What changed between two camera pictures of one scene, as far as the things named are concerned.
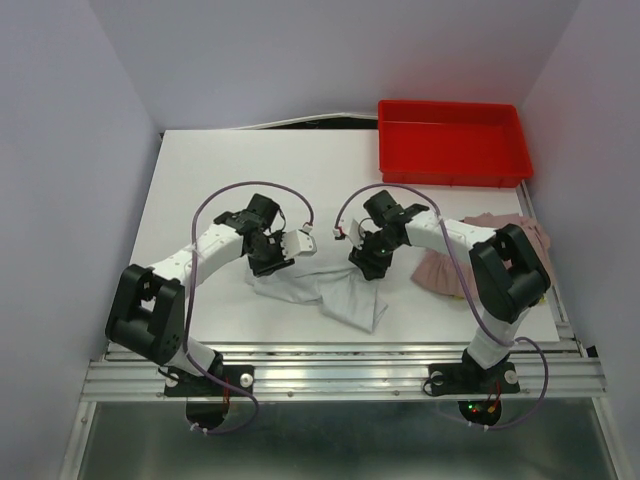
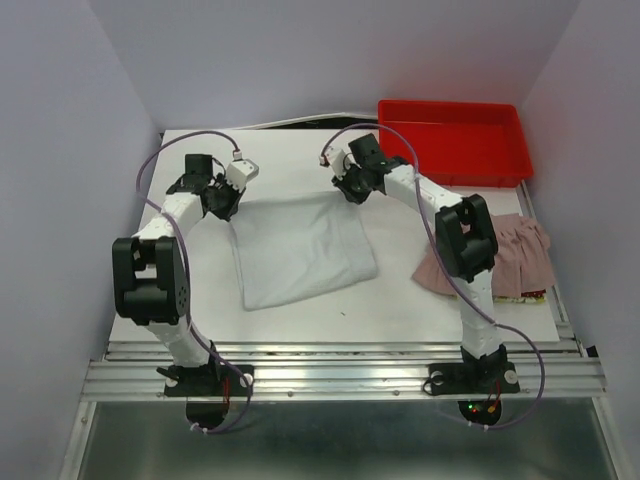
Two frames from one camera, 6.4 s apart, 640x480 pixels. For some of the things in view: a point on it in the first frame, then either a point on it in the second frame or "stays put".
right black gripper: x=371 y=267 to x=357 y=197
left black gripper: x=260 y=269 to x=232 y=207
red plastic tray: x=452 y=144 stays put
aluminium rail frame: x=134 y=372 stays put
